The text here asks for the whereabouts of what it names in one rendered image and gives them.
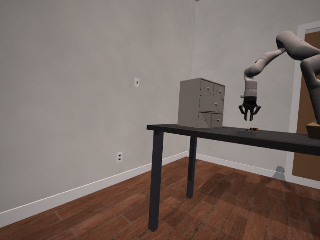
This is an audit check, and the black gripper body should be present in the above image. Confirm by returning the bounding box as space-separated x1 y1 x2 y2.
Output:
243 96 257 110

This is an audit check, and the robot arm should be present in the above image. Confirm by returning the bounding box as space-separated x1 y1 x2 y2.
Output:
241 31 320 125

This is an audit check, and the white small chest of drawers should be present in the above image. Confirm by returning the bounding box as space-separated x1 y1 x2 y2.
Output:
177 78 225 128

